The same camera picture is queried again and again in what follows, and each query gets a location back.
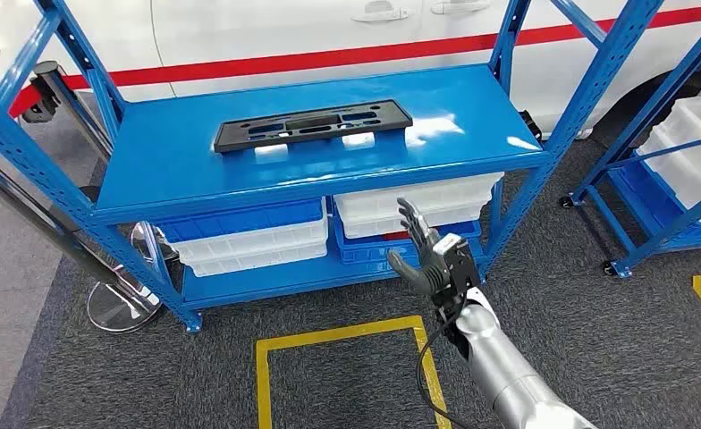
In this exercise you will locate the black plastic frame part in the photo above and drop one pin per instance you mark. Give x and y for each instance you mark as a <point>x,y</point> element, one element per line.
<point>250,136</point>

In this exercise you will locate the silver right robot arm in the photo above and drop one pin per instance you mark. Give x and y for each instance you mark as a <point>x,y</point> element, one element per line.
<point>504,367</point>

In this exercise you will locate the blue metal shelf rack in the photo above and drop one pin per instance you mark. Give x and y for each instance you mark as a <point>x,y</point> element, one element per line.
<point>149,154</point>
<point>641,237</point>

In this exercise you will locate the red item in bin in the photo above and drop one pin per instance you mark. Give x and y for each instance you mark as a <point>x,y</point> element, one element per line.
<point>395,235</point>

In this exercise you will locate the white car with red stripe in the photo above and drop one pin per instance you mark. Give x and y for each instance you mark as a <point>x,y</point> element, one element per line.
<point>297,35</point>

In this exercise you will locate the stanchion with chrome base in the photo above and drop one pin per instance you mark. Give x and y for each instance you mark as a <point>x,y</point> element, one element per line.
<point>119,308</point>

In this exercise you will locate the red barrier belt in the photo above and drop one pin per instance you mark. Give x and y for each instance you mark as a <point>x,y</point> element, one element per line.
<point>25,100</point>

